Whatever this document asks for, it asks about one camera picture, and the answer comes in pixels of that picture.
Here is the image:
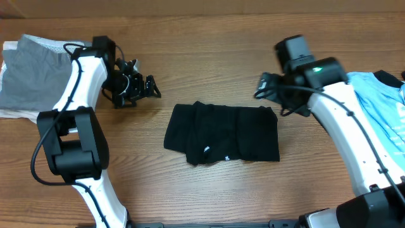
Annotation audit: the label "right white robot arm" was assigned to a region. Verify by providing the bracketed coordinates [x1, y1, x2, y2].
[254, 35, 404, 228]

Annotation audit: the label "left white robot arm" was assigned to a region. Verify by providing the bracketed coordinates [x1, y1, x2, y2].
[30, 35, 161, 228]

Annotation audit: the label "folded white garment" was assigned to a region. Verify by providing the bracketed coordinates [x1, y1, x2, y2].
[1, 41, 39, 124]

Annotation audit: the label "light blue t-shirt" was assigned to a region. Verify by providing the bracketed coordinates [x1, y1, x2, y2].
[347, 70, 404, 169]

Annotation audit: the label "black polo shirt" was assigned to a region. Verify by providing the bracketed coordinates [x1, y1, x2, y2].
[164, 101, 280, 166]

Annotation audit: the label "folded grey shorts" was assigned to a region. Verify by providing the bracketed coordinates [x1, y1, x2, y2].
[1, 34, 72, 111]

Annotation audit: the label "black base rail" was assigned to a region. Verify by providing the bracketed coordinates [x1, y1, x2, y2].
[126, 219, 298, 228]

